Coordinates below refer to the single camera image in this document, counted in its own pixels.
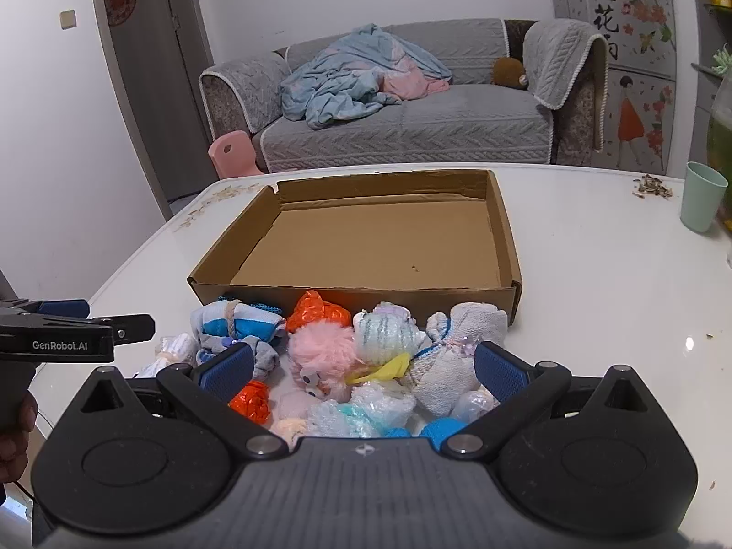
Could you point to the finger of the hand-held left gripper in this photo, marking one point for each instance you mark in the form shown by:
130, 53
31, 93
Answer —
134, 327
63, 307

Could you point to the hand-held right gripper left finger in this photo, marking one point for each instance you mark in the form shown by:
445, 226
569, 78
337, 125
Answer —
226, 367

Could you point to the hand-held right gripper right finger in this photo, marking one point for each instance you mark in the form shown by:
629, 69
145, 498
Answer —
503, 371

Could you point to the grey sock bundle blue stripe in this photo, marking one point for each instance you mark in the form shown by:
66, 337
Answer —
266, 361

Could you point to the orange plastic bundle green tie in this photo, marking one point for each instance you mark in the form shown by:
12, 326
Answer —
251, 400

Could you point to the clear plastic bag bundle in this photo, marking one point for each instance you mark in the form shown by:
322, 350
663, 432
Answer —
472, 406

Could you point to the grey terry sock bundle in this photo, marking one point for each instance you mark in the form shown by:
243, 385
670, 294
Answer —
452, 366

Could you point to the striped blue grey sock bundle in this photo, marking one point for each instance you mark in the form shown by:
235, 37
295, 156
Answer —
251, 320

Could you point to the pale pink sock bundle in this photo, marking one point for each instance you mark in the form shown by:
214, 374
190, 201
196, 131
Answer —
289, 412

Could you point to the pink fluffy sock bundle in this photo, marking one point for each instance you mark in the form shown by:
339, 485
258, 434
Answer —
326, 352

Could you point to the orange plastic bag bundle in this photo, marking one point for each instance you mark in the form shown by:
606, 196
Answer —
314, 309

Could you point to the pastel fuzzy sock bundle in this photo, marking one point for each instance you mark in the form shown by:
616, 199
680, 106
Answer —
380, 331

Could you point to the bubble wrap bundle teal tie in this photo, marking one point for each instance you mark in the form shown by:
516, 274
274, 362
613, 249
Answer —
366, 406

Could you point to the brown cardboard box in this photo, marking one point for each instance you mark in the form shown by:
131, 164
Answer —
371, 240

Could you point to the person's left hand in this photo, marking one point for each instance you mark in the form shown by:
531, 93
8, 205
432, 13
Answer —
20, 446

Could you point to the yellow plastic piece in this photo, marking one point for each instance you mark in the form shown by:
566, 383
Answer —
383, 371

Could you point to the pink plastic stool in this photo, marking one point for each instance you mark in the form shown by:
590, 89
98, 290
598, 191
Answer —
234, 154

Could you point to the pile of seed shells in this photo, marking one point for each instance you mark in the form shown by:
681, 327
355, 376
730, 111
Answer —
652, 186

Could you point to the grey door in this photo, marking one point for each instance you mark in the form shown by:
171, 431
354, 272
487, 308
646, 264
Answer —
160, 80

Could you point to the grey quilted sofa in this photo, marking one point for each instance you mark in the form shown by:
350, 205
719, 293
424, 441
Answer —
457, 120

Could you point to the grey quilted armrest cover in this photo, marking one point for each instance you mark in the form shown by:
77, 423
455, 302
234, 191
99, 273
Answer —
246, 91
560, 57

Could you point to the light green cup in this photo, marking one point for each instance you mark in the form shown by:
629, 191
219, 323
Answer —
702, 200

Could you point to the brown plush toy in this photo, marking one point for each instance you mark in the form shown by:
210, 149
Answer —
509, 73

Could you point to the pink cloth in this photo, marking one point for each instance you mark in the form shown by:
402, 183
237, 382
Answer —
414, 84

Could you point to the red round door decal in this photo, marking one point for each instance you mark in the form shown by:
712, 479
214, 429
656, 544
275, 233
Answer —
120, 4

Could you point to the light blue blanket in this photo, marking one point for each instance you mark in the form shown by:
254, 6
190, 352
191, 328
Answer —
343, 80

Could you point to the grey cabinet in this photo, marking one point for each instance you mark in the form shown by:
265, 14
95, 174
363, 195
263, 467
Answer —
704, 91

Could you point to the fridge with floral decal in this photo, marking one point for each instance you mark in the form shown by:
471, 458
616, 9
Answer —
617, 40

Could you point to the green spiky plant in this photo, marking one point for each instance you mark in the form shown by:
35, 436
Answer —
723, 60

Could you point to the beige light switch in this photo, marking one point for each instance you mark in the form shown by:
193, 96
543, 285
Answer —
68, 19

